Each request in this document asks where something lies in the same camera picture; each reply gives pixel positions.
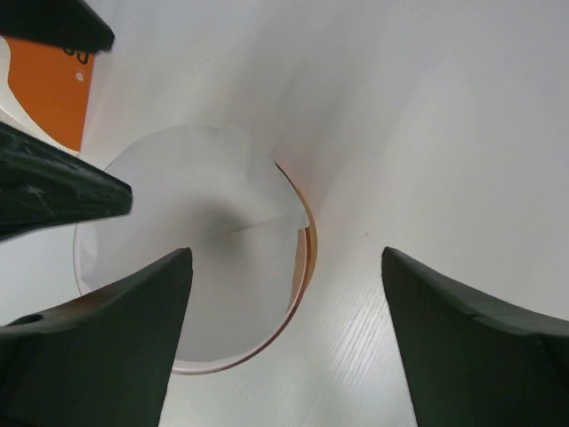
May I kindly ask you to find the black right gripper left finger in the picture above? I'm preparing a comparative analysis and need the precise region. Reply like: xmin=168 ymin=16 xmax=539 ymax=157
xmin=1 ymin=248 xmax=193 ymax=426

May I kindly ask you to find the clear pink glass dripper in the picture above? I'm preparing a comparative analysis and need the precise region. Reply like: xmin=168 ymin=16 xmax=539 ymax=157
xmin=72 ymin=159 xmax=319 ymax=375

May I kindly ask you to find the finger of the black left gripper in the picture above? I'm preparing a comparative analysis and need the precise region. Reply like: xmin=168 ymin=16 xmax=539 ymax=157
xmin=0 ymin=0 xmax=115 ymax=52
xmin=1 ymin=123 xmax=132 ymax=241

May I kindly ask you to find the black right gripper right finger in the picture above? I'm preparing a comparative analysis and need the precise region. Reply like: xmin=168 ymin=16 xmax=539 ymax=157
xmin=381 ymin=247 xmax=568 ymax=426

